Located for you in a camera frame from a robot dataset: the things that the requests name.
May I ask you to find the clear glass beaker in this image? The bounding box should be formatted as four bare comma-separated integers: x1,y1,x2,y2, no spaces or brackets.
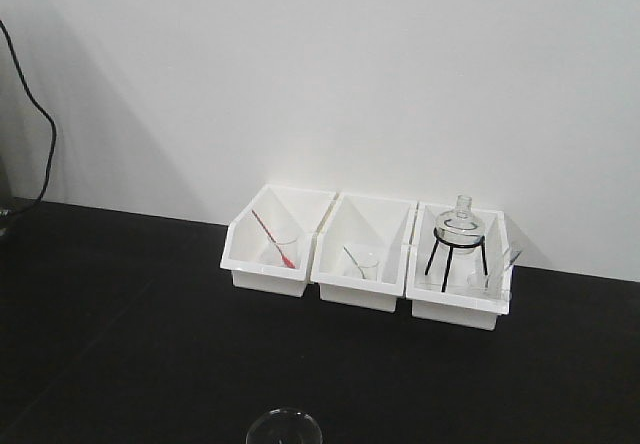
245,407,324,444

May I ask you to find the small beaker in left bin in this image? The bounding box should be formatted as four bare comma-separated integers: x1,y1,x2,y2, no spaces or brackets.
264,236,298,268

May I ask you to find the small beaker in bin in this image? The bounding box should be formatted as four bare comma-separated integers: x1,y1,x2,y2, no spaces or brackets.
264,236,298,268
350,251,379,281

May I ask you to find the white bin middle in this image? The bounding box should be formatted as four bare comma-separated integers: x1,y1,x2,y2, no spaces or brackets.
311,193,418,313

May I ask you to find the white bin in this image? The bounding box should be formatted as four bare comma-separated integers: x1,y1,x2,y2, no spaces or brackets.
404,202,512,331
220,184,337,298
311,193,418,313

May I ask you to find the white bin left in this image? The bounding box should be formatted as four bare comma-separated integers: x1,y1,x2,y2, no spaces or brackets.
220,184,337,298

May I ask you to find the small beaker in middle bin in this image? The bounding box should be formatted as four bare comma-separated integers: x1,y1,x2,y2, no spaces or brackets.
350,251,379,281

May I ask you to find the blue-green pipette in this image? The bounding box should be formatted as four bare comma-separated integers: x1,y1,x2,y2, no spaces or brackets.
343,246,366,279

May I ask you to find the black tripod stand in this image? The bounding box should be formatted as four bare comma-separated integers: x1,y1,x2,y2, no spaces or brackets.
424,227,489,294

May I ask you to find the round glass flask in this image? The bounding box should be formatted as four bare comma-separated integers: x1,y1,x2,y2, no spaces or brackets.
435,195,485,255

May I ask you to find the white bin right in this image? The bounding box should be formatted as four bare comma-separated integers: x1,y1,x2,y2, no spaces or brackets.
404,202,512,331

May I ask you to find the black cable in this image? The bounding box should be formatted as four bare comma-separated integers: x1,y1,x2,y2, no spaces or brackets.
0,17,58,238

